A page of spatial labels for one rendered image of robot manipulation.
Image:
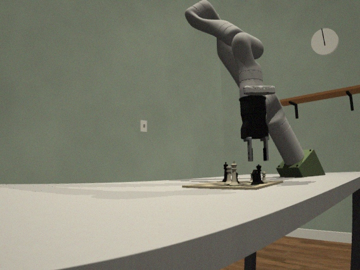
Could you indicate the white chess king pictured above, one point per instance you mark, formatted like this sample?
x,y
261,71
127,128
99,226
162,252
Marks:
x,y
234,181

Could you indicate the black and cream chessboard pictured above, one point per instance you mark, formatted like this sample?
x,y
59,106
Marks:
x,y
245,186

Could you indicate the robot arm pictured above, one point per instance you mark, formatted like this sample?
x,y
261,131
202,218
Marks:
x,y
240,56

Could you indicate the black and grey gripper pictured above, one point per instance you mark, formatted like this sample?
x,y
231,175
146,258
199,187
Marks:
x,y
253,114

